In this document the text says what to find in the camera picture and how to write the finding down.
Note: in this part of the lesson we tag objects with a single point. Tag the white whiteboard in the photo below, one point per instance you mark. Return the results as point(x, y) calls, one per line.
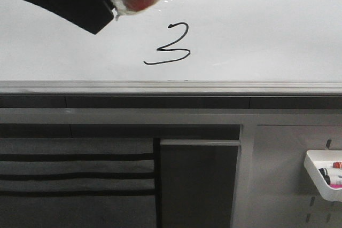
point(201, 40)

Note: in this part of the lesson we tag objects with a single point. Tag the grey aluminium marker ledge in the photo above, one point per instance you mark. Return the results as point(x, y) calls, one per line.
point(173, 88)

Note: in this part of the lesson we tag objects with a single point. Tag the grey striped fabric organiser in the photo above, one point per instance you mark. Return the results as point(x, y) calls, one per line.
point(68, 182)

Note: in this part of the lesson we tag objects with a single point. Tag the dark grey hanging panel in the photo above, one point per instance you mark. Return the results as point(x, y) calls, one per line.
point(198, 183)

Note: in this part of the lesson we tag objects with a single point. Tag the grey pegboard panel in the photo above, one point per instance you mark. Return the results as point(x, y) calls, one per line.
point(277, 191)

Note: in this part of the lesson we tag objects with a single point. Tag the black capped marker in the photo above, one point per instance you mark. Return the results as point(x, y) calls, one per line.
point(331, 172)

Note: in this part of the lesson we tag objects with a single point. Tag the red capped marker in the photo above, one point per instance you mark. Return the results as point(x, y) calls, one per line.
point(337, 165)

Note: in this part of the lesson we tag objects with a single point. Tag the pink capped marker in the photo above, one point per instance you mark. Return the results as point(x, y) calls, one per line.
point(333, 181)

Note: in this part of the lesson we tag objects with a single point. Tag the white plastic wall tray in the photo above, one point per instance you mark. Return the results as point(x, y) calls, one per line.
point(318, 159)

